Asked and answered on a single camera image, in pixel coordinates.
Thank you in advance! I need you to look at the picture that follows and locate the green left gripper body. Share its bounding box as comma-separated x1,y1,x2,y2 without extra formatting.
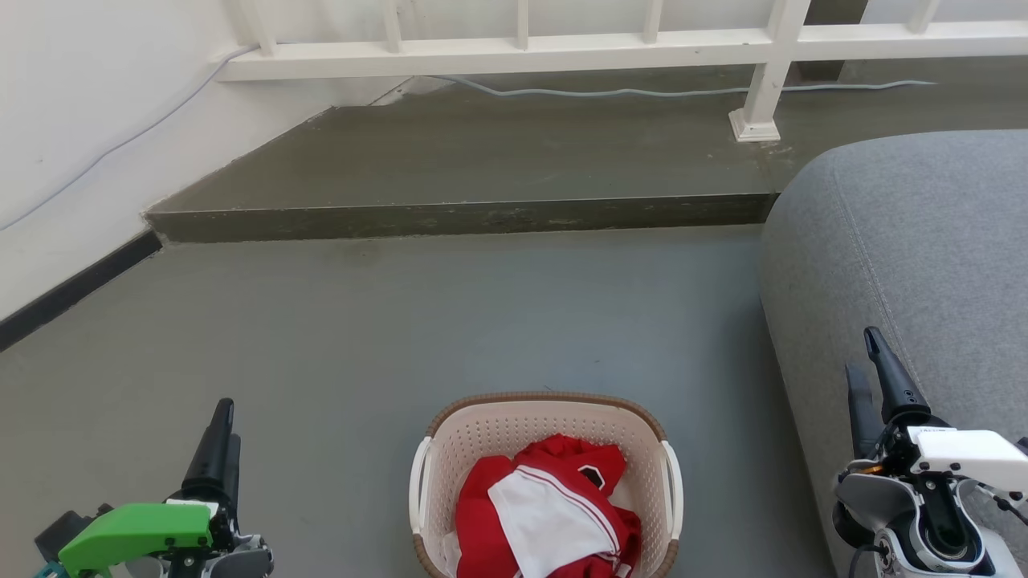
34,495,242,578

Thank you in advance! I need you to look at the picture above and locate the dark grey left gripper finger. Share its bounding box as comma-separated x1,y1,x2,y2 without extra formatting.
182,398,235,505
225,433,242,523

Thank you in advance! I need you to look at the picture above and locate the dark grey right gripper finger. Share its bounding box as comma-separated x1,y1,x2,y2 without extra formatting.
845,364,884,462
863,326,932,425

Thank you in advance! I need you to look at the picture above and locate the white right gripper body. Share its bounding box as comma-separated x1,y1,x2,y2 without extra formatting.
879,405,1028,500

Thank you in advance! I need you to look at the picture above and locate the beige plastic laundry basket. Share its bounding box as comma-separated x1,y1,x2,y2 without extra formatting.
408,391,685,578

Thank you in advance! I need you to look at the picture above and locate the grey fabric sofa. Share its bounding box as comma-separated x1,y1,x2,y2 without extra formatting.
758,129,1028,578

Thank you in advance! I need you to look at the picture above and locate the black baseboard strip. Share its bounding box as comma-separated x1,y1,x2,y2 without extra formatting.
0,230,164,353

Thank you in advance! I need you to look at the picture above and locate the red sports jersey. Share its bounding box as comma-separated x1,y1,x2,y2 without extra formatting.
455,433,644,578

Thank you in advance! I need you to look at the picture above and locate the white garment with red stripes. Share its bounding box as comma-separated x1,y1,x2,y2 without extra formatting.
487,465,621,578

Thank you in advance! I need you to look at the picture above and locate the white wooden railing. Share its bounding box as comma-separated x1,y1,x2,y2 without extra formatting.
214,0,1028,144

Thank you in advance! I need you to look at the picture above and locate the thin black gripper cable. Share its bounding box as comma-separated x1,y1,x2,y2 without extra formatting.
961,478,1028,527

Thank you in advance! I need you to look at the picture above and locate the light grey cable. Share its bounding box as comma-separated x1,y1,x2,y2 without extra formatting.
0,44,259,232

